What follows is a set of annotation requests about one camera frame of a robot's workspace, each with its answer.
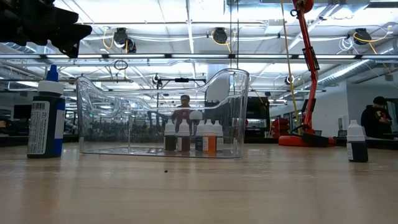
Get person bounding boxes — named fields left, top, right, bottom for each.
left=170, top=95, right=200, bottom=125
left=360, top=96, right=393, bottom=139

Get large blue-capped dye bottle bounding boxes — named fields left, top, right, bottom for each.
left=27, top=64, right=66, bottom=159

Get small brown dye bottle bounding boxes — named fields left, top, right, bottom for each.
left=164, top=119, right=177, bottom=152

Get small orange dye bottle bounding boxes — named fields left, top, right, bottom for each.
left=202, top=119, right=217, bottom=153

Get black computer monitor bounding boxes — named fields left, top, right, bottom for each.
left=13, top=104, right=33, bottom=119
left=245, top=96, right=271, bottom=139

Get small dark green dye bottle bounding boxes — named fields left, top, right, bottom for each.
left=346, top=119, right=369, bottom=163

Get thin black hanging cable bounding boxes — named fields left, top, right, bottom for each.
left=236, top=0, right=240, bottom=71
left=229, top=0, right=233, bottom=71

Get clear plastic bin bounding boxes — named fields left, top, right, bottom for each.
left=76, top=68, right=251, bottom=159

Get black ceiling cable reel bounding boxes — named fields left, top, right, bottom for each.
left=353, top=26, right=392, bottom=45
left=211, top=27, right=233, bottom=52
left=112, top=27, right=137, bottom=54

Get silver ceiling air duct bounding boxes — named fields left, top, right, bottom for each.
left=317, top=39, right=398, bottom=88
left=0, top=40, right=43, bottom=55

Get small maroon dye bottle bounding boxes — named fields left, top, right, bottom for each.
left=177, top=119, right=191, bottom=153

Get yellow hanging cable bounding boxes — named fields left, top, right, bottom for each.
left=280, top=0, right=301, bottom=135

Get red stacked stools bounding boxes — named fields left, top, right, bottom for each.
left=271, top=117, right=290, bottom=139

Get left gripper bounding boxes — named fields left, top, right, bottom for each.
left=0, top=0, right=93, bottom=58

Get black hanging wire loop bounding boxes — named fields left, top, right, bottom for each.
left=113, top=59, right=129, bottom=71

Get small blue dye bottle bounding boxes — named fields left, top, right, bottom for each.
left=195, top=120, right=206, bottom=152

